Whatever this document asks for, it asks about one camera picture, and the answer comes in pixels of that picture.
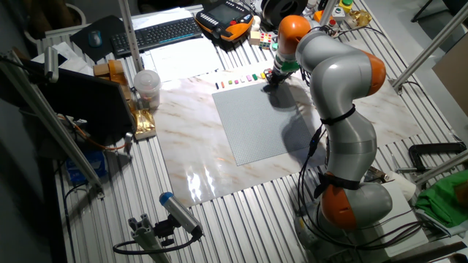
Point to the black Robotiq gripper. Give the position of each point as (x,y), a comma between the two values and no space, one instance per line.
(278,76)

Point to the black orange teach pendant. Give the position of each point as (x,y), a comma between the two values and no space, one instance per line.
(223,16)

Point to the dark computer mouse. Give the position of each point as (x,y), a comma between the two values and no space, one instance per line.
(95,38)

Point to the short aluminium profile mount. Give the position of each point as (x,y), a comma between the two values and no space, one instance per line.
(146,237)

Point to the yellow box with green button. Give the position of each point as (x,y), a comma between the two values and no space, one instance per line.
(345,5)

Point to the white printed paper sheet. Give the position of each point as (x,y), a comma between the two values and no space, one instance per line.
(183,58)

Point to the white button box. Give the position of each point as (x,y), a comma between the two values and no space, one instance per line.
(338,12)

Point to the upright aluminium profile post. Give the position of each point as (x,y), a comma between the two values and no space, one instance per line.
(129,36)

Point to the black flat monitor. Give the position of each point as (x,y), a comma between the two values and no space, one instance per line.
(84,102)

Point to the Rubik's cube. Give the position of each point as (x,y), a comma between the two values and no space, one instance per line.
(265,41)

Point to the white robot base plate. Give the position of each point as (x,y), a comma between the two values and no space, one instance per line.
(402,215)

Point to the silver camera with blue cap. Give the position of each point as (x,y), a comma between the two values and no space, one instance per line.
(179,212)

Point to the blue box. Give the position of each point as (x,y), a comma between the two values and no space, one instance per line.
(86,166)

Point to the grey Lego baseplate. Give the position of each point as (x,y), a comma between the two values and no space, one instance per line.
(248,124)

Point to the plain wooden cube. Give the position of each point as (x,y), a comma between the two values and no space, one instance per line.
(254,37)

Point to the small white figurine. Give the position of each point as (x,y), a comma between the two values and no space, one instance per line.
(256,22)

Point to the black computer keyboard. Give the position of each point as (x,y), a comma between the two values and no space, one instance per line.
(157,34)

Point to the aluminium profile beam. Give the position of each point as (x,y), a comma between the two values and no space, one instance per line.
(438,168)
(431,44)

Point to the large black spool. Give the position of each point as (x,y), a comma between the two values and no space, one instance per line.
(281,9)

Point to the white paper stack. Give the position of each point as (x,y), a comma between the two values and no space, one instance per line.
(161,16)

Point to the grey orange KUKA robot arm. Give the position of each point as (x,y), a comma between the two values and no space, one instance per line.
(340,73)

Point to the green cloth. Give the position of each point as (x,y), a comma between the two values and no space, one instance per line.
(442,197)

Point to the silver bar camera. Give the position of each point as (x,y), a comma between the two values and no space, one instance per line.
(51,64)

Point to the crinkled gold foil object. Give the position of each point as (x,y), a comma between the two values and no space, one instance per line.
(360,17)

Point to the long slanted aluminium beam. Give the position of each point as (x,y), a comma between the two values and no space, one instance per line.
(47,117)

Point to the clear plastic lidded cup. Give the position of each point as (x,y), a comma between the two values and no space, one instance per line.
(147,85)

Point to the long red Lego brick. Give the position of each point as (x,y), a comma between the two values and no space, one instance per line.
(268,72)

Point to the black mouse pad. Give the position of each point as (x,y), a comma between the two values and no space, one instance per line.
(109,27)

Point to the orange tape roll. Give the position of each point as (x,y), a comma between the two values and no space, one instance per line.
(117,71)

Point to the gold foil bag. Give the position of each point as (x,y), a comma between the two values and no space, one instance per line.
(143,124)

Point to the black clamp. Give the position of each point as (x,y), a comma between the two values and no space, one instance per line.
(435,147)

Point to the loose white paper sheets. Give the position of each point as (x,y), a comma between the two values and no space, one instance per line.
(69,60)

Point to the glossy marble pattern mat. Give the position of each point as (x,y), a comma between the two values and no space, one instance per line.
(190,120)

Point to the small cardboard box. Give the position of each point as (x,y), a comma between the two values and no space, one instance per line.
(100,69)

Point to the green printed wrist mount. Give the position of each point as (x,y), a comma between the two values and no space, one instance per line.
(292,66)

